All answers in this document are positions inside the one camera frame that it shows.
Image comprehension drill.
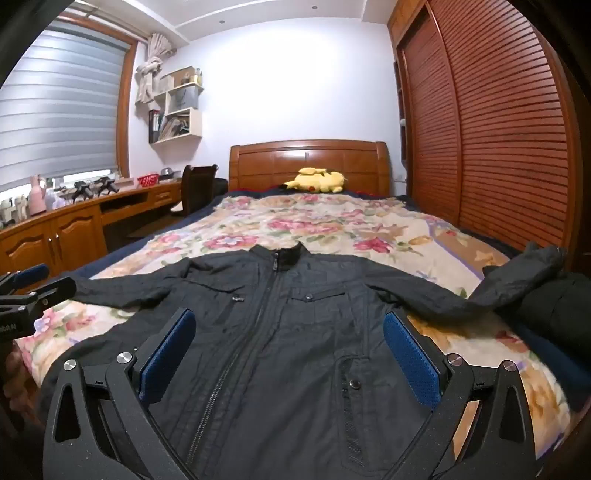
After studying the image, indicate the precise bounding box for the wooden window frame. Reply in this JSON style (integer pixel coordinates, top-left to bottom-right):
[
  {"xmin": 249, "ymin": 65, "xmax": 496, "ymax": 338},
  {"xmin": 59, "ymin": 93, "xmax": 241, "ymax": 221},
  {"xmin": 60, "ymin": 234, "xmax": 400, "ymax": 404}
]
[{"xmin": 55, "ymin": 11, "xmax": 139, "ymax": 178}]

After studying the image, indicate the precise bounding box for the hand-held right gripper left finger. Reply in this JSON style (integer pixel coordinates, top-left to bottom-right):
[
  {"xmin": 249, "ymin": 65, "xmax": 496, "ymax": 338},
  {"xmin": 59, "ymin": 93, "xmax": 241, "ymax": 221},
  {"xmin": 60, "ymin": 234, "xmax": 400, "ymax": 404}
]
[{"xmin": 42, "ymin": 307, "xmax": 204, "ymax": 480}]

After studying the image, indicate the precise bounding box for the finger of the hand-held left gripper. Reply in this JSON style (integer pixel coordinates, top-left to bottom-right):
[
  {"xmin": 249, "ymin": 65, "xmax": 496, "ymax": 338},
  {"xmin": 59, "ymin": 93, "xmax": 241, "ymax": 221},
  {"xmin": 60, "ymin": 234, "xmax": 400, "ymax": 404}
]
[
  {"xmin": 0, "ymin": 263, "xmax": 51, "ymax": 292},
  {"xmin": 0, "ymin": 277, "xmax": 77, "ymax": 311}
]

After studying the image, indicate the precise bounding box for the wooden desk cabinet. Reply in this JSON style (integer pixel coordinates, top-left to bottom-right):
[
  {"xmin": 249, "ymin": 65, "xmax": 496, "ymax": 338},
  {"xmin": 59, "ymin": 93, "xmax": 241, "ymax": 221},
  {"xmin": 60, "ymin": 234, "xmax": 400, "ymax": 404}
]
[{"xmin": 0, "ymin": 178, "xmax": 185, "ymax": 296}]

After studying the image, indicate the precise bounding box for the black tripod gadget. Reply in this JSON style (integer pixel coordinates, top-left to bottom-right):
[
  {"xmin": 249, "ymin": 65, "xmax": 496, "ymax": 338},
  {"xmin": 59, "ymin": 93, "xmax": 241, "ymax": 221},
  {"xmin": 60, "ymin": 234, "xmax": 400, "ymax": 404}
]
[
  {"xmin": 62, "ymin": 182, "xmax": 93, "ymax": 204},
  {"xmin": 92, "ymin": 176, "xmax": 120, "ymax": 197}
]

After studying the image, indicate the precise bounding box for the dark clothes pile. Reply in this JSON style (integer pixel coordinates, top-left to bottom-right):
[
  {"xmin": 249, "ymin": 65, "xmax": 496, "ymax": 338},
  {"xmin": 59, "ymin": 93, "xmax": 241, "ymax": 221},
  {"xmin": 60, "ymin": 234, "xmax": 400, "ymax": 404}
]
[{"xmin": 499, "ymin": 272, "xmax": 591, "ymax": 370}]

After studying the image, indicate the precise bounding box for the dark chair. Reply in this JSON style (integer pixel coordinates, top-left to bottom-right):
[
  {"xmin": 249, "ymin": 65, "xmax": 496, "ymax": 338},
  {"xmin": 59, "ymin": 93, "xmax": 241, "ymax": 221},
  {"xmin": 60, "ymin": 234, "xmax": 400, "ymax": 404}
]
[{"xmin": 171, "ymin": 165, "xmax": 219, "ymax": 217}]

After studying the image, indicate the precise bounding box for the white wall shelf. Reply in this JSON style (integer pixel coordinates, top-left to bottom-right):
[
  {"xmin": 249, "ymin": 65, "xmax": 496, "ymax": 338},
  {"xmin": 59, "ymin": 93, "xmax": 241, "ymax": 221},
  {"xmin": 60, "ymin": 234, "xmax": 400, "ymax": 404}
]
[{"xmin": 148, "ymin": 67, "xmax": 205, "ymax": 145}]

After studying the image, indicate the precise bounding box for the wooden bed headboard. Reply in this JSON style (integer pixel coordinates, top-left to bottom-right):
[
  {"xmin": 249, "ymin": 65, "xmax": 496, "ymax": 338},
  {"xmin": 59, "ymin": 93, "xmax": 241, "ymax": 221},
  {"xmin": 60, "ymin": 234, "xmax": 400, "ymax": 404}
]
[{"xmin": 229, "ymin": 140, "xmax": 392, "ymax": 197}]

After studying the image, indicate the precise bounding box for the beige hanging cloth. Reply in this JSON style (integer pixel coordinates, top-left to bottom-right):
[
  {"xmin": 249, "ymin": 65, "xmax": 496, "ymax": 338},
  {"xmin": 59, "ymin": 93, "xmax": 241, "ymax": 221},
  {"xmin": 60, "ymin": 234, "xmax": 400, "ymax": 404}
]
[{"xmin": 135, "ymin": 32, "xmax": 178, "ymax": 106}]

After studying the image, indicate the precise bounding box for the black zip jacket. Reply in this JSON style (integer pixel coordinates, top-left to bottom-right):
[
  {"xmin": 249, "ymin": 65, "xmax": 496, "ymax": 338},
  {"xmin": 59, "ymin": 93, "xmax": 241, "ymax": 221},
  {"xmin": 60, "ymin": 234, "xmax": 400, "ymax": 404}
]
[{"xmin": 39, "ymin": 242, "xmax": 568, "ymax": 480}]

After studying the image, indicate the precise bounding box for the wooden louvred wardrobe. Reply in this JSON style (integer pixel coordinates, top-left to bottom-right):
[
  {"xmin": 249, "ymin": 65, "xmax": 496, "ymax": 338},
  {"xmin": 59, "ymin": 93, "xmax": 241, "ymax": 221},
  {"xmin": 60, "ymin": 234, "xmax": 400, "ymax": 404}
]
[{"xmin": 387, "ymin": 0, "xmax": 585, "ymax": 259}]

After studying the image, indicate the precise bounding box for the floral blanket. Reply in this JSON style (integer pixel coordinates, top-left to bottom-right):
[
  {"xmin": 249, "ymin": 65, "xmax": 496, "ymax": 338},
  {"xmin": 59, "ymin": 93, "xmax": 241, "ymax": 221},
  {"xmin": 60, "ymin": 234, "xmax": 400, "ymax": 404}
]
[{"xmin": 14, "ymin": 191, "xmax": 573, "ymax": 467}]

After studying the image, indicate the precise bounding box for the yellow plush toy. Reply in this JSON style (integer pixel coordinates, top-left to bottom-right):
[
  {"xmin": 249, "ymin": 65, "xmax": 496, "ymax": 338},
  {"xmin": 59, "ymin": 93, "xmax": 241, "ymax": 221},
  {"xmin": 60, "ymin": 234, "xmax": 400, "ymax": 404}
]
[{"xmin": 283, "ymin": 167, "xmax": 348, "ymax": 193}]

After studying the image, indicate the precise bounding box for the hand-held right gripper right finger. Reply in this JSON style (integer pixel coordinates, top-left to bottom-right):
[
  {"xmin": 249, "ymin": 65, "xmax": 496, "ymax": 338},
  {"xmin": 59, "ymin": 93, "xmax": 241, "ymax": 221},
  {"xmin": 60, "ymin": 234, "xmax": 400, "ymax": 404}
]
[{"xmin": 382, "ymin": 310, "xmax": 539, "ymax": 480}]

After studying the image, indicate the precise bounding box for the grey window blind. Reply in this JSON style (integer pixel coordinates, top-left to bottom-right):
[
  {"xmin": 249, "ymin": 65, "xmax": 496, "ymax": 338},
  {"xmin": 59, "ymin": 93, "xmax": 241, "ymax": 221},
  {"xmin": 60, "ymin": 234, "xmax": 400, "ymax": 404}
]
[{"xmin": 0, "ymin": 21, "xmax": 130, "ymax": 190}]

